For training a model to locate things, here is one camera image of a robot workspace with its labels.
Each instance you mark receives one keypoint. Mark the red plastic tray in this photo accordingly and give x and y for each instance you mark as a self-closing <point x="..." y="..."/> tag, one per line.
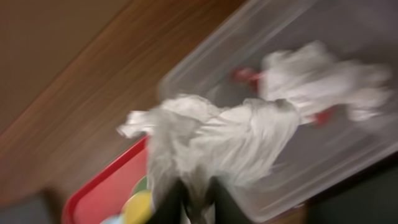
<point x="105" y="194"/>

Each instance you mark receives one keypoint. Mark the light blue plate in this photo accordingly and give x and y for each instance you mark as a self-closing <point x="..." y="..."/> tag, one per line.
<point x="117" y="219"/>

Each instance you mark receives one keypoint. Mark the white napkin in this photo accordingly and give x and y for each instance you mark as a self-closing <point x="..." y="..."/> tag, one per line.
<point x="193" y="140"/>

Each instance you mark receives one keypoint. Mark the clear plastic bin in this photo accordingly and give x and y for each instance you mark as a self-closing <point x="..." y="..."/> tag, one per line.
<point x="317" y="157"/>

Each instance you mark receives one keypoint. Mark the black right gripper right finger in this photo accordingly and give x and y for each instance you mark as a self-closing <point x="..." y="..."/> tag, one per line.
<point x="226" y="209"/>

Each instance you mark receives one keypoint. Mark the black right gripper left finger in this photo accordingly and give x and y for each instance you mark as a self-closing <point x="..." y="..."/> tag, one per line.
<point x="172" y="208"/>

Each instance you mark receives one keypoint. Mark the red snack wrapper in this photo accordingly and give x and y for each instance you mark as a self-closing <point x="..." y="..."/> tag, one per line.
<point x="252" y="78"/>

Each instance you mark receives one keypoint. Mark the green bowl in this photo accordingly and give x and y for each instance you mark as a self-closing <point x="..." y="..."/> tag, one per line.
<point x="140" y="186"/>

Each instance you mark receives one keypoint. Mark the yellow plastic cup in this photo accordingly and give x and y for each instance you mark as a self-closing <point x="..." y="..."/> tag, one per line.
<point x="137" y="210"/>

